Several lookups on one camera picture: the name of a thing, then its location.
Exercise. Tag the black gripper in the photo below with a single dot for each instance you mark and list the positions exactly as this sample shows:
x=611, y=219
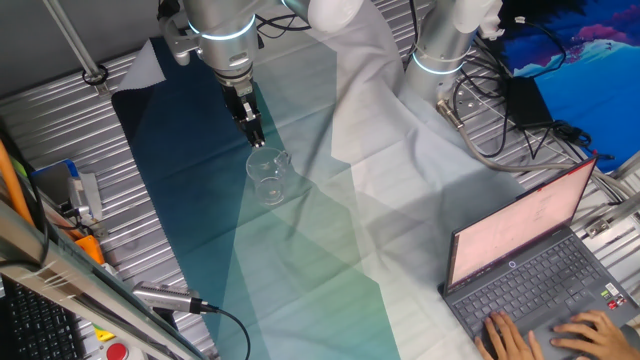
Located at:
x=235, y=95

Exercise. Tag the clear plastic cup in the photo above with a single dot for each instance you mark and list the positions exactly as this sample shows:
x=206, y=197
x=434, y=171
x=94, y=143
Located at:
x=267, y=175

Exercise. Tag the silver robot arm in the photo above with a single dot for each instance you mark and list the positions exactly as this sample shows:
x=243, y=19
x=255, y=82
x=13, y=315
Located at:
x=225, y=40

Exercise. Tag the person's left hand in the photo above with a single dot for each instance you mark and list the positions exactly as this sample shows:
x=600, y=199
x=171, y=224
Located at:
x=507, y=340

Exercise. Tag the person's right hand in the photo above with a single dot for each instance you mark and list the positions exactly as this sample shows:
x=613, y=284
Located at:
x=600, y=337

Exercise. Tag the blue teal white cloth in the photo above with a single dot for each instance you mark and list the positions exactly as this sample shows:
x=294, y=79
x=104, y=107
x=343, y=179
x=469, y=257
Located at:
x=300, y=250

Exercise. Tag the small silver device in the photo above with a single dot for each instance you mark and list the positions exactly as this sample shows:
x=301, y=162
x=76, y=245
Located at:
x=85, y=195

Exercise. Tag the thin metal pole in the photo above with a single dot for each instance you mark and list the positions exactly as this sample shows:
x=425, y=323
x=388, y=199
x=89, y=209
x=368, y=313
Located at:
x=75, y=45

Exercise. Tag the orange plastic block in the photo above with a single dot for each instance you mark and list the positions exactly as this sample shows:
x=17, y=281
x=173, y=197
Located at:
x=91, y=248

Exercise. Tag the blue box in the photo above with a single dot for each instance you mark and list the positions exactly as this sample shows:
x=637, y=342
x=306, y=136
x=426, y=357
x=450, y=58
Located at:
x=52, y=182

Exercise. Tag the orange pipe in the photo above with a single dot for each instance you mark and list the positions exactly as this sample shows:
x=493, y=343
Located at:
x=12, y=185

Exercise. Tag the red emergency stop button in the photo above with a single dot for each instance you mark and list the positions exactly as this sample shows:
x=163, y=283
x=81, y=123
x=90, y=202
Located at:
x=117, y=351

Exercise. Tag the black power adapter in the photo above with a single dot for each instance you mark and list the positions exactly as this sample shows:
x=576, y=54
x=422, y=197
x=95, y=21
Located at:
x=527, y=102

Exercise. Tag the black keyboard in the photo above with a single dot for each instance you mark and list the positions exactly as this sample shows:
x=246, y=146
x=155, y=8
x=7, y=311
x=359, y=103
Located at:
x=35, y=325

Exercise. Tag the grey laptop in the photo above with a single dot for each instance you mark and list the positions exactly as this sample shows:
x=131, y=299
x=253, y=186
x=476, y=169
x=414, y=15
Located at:
x=525, y=280

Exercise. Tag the blue painted poster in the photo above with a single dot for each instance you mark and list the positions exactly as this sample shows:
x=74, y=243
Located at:
x=595, y=75

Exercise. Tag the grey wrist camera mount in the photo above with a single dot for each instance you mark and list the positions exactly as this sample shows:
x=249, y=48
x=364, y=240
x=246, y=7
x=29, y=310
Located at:
x=176, y=42

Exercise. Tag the silver depth camera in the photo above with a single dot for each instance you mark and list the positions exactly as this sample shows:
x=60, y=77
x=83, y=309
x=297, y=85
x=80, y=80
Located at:
x=165, y=296

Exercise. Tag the aluminium frame beam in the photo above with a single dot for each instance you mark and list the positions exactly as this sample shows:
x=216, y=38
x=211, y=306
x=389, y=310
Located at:
x=75, y=290

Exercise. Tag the metal corner bracket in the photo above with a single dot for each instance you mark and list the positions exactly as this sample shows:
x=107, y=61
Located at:
x=607, y=220

